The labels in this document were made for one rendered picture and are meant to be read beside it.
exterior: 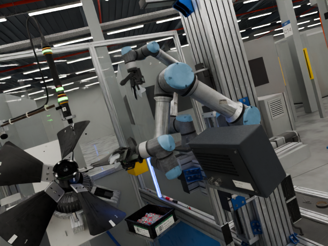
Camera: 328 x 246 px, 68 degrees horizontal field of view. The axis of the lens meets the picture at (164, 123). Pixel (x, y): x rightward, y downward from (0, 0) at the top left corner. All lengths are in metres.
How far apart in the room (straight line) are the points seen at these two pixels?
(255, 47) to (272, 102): 3.78
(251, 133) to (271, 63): 4.91
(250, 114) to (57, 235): 1.13
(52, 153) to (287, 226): 1.64
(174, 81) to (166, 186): 1.45
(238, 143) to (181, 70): 0.48
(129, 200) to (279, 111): 1.38
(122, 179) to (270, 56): 4.29
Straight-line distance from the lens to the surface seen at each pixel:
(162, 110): 1.18
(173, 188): 2.38
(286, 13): 7.75
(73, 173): 1.28
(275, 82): 5.61
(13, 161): 1.42
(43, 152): 1.72
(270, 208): 1.86
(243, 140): 0.71
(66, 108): 1.32
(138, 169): 1.67
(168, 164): 1.05
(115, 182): 2.14
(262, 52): 5.54
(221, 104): 1.17
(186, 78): 1.06
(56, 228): 1.47
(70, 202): 1.38
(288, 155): 1.45
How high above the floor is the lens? 1.39
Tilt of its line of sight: 4 degrees down
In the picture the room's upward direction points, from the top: 17 degrees counter-clockwise
